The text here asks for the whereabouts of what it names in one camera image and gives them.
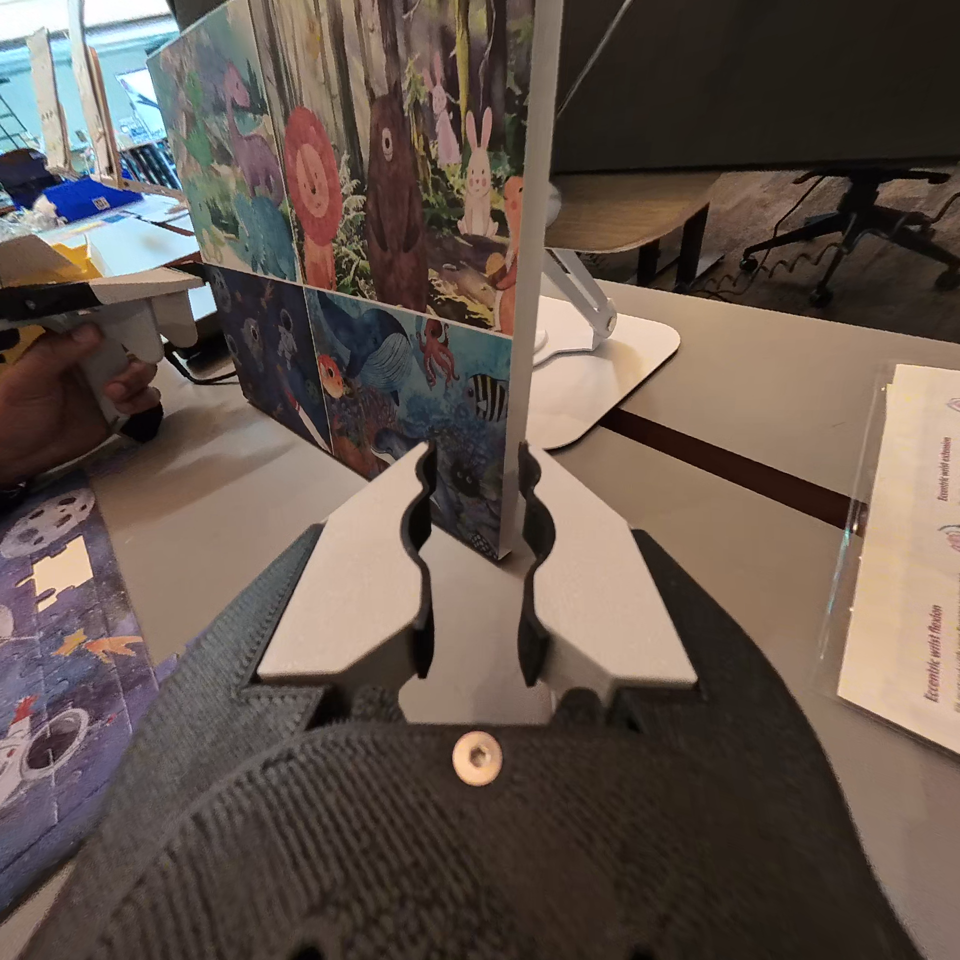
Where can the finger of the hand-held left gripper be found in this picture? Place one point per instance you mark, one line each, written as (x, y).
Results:
(150, 289)
(34, 262)

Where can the blue plastic bin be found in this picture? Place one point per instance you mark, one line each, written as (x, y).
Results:
(75, 202)

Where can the space jigsaw puzzle board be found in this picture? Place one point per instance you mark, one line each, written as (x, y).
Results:
(60, 637)

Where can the person's left hand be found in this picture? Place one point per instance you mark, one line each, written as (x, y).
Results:
(37, 420)

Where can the dark desk partition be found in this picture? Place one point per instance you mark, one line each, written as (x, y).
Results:
(750, 75)

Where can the wooden desk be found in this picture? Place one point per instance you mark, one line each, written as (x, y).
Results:
(615, 206)

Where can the black office chair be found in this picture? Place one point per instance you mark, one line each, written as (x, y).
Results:
(862, 202)

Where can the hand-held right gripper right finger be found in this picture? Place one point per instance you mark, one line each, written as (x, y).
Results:
(607, 607)

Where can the wooden easel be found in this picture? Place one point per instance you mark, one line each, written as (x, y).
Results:
(97, 127)

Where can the laminated instruction sheet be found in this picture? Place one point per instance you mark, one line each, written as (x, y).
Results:
(900, 562)

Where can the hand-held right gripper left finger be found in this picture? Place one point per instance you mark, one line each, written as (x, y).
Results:
(337, 600)

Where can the illustrated puzzle box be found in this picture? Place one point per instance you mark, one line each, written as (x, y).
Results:
(337, 225)

